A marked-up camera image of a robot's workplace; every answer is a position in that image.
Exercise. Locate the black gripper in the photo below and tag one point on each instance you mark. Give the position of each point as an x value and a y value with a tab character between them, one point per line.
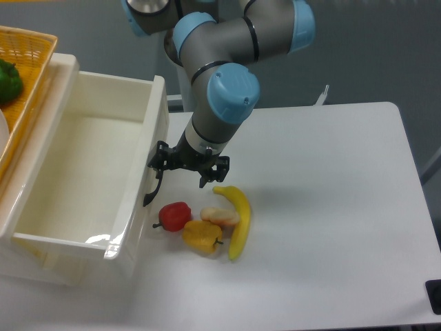
210	166

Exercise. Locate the black top drawer handle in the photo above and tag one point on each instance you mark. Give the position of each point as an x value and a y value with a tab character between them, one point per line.
149	197

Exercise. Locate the white top drawer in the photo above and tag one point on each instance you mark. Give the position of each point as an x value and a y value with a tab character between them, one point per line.
87	199

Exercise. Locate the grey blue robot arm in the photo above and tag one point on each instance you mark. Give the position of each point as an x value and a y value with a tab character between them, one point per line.
215	56

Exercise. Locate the white drawer cabinet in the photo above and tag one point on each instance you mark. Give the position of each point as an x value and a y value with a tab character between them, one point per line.
23	255

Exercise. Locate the beige bread roll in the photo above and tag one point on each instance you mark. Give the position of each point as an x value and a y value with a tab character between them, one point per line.
220	216

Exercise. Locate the red bell pepper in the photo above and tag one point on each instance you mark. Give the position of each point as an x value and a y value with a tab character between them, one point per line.
174	216

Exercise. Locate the yellow bell pepper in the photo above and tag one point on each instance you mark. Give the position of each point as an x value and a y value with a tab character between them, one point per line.
202	236

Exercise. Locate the yellow banana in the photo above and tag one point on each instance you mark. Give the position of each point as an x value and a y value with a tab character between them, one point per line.
241	230

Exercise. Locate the white plate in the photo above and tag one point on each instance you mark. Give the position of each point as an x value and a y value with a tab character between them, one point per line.
4	133

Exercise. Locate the yellow woven basket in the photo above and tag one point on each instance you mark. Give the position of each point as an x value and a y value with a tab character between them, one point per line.
31	52

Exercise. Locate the green bell pepper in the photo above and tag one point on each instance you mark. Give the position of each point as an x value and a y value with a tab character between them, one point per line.
11	82

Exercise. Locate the black corner object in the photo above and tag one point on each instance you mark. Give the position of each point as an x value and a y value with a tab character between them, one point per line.
433	288

